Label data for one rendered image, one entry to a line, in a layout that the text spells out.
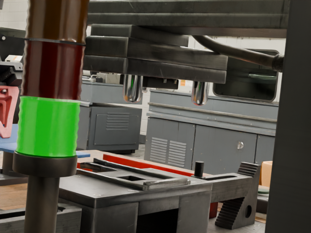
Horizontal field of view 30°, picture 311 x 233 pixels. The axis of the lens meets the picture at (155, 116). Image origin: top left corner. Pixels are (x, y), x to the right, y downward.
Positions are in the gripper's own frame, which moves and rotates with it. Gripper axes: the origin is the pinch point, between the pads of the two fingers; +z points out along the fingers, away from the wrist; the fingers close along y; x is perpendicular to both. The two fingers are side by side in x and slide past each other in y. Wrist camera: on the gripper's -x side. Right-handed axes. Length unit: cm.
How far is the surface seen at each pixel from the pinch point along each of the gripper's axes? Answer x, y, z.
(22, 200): 3.8, -4.9, 9.2
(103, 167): 1.3, 15.1, 11.4
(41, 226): -29, 36, 21
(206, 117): 470, -247, -102
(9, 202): 1.2, -4.9, 9.1
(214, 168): 467, -259, -48
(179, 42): 0.5, 32.9, 3.1
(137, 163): 22.9, 3.2, 8.2
